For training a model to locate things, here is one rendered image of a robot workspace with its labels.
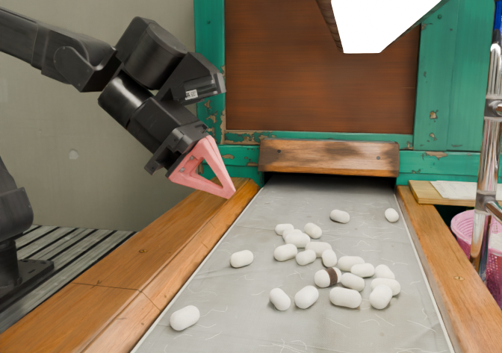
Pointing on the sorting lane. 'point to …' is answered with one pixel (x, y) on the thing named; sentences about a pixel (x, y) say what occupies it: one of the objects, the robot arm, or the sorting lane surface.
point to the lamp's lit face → (376, 21)
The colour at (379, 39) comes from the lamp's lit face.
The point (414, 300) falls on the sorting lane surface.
